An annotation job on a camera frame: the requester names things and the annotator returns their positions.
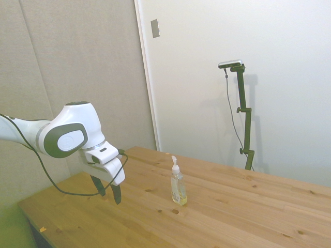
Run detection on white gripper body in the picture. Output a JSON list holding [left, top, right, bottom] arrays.
[[78, 151, 126, 186]]

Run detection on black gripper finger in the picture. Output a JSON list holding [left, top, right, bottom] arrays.
[[89, 175, 107, 197], [110, 183, 123, 205]]

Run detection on clear sanitizer pump bottle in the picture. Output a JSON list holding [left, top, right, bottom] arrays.
[[170, 155, 188, 207]]

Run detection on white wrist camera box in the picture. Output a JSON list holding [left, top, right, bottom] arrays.
[[85, 144, 121, 165]]

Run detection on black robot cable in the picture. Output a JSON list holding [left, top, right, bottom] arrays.
[[0, 113, 129, 196]]

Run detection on white door frame strip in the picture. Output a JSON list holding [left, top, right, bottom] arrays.
[[134, 0, 161, 151]]

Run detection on black camera stand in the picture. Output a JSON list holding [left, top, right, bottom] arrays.
[[229, 65, 255, 171]]

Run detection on grey wall plate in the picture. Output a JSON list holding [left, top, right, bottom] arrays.
[[151, 19, 161, 39]]

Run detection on grey exterior camera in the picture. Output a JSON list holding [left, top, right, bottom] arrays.
[[218, 59, 244, 69]]

